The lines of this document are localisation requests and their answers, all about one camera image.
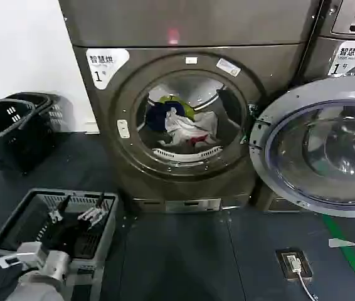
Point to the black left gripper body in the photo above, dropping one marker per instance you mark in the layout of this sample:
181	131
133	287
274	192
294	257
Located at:
63	235

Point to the green yellow garment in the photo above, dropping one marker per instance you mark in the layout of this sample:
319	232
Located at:
182	105

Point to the white arrow floor sticker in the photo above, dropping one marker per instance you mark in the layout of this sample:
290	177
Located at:
337	243

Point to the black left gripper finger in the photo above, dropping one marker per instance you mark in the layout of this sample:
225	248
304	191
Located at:
91	216
55	215

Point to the floor power socket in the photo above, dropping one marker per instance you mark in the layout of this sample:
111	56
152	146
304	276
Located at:
307	271

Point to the round glass dryer door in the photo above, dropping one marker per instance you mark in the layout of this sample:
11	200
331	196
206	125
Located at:
278	109

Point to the green floor tape line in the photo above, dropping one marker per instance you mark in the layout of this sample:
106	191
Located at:
350	260

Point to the grey plastic laundry basket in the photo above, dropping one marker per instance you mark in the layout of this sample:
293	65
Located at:
12	227

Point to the dark blue garment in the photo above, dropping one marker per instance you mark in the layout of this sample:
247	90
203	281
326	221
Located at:
155	117

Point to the white crumpled cloth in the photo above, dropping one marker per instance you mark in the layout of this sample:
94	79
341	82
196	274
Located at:
177	123

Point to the small white rectangular sticker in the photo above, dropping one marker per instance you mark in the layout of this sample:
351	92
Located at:
191	60

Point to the white garment with red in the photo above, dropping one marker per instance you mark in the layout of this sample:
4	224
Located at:
205	123

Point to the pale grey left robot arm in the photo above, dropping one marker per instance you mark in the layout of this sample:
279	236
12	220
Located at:
36	276

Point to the grey washer machine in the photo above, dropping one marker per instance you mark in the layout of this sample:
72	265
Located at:
321	56

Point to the grey dryer with open drum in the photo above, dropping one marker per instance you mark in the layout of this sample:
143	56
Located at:
196	31

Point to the white number label on washer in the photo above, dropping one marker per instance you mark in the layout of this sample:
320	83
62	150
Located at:
353	59

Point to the white number label on dryer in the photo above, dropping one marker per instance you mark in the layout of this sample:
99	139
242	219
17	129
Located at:
108	62

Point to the white barcode sticker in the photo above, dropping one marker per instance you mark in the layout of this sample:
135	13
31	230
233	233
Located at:
227	67

